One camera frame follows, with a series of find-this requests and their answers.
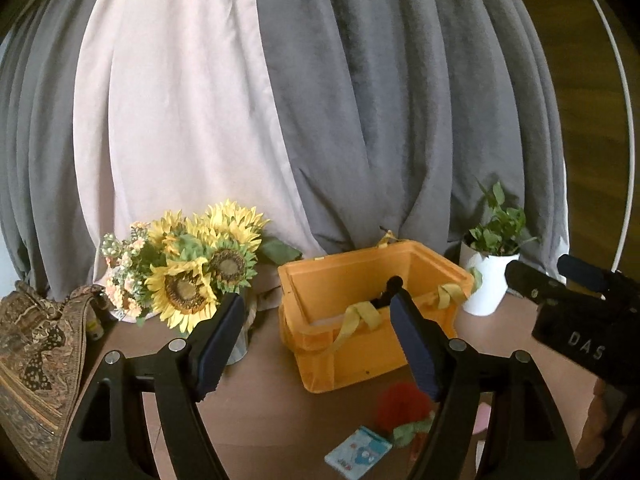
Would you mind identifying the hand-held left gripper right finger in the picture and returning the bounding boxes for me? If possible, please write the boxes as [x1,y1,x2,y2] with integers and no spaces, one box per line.
[389,290,583,480]

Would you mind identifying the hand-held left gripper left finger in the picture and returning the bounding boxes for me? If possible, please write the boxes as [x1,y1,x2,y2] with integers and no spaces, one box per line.
[56,291,248,480]

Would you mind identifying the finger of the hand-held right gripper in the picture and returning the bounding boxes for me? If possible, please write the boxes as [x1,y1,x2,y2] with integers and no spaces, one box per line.
[504,259,608,307]
[556,254,626,295]

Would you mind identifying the orange storage box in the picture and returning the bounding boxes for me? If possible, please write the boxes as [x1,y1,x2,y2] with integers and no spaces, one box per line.
[277,230,476,395]

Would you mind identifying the green plant in white pot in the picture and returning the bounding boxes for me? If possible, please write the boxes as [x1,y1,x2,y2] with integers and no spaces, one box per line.
[460,180,540,317]

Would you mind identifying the red plush toy green leaves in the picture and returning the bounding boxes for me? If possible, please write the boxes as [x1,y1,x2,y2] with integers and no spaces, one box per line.
[376,381,435,448]

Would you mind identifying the black plush toy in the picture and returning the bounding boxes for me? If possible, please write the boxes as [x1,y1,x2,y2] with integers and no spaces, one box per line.
[369,276,404,311]

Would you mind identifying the sunflower bouquet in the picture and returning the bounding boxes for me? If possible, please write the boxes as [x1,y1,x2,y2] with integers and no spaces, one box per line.
[145,200,303,333]

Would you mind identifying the pink flower bouquet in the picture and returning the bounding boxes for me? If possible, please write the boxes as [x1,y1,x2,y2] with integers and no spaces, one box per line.
[100,222,161,326]

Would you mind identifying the blue and white packet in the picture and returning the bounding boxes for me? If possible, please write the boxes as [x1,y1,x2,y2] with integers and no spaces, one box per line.
[324,426,393,475]

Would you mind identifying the small bottle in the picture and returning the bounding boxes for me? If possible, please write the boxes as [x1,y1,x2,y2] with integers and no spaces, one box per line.
[86,305,106,341]

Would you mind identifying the brown patterned cloth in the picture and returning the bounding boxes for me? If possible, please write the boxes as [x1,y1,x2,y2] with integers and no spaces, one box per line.
[0,280,108,466]

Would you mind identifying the beige curtain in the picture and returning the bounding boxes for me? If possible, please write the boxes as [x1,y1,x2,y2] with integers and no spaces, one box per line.
[72,0,326,281]

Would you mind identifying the grey curtain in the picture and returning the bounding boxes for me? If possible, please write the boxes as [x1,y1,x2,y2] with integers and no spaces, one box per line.
[252,0,571,273]
[0,0,108,301]

